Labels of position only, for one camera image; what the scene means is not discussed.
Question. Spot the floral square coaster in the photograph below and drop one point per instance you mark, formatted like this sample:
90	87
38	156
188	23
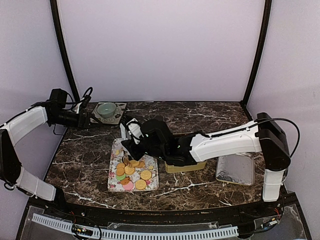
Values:
115	119

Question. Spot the chocolate chip cookie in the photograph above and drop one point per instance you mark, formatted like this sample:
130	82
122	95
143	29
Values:
125	181

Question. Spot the right black frame post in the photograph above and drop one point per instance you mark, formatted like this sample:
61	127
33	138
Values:
258	53

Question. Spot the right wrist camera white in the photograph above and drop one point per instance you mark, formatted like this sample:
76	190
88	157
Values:
130	129

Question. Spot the floral rectangular tray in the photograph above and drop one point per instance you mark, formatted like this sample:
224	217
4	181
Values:
145	163

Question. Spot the round waffle cookie bottom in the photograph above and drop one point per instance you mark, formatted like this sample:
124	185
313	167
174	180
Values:
140	184

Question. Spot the metal serving tongs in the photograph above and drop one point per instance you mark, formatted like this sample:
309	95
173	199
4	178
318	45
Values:
126	159

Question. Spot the white cable duct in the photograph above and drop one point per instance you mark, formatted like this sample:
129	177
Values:
124	231

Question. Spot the brown round cookie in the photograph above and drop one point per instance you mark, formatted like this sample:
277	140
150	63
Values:
120	171

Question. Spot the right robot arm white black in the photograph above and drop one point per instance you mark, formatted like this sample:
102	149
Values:
188	152

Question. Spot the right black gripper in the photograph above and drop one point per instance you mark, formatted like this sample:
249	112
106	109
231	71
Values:
130	145

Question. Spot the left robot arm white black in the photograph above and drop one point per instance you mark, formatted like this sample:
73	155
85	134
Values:
23	135

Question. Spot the green macaron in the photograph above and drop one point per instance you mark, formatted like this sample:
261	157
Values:
120	177

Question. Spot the pink macaron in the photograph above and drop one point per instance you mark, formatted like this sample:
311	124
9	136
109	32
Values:
129	186

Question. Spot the green ceramic bowl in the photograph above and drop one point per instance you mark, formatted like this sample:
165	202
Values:
106	109

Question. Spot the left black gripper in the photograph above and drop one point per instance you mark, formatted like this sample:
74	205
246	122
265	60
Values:
85	126

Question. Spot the black frame post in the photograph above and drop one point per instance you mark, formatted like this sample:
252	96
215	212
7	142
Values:
63	50
258	53

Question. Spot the gold cookie tin box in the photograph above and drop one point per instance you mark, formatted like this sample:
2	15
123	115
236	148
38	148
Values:
187	168

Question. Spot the silver tin lid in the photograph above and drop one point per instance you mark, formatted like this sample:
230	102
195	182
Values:
236	169

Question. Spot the left black frame post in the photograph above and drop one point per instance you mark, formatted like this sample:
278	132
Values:
63	50

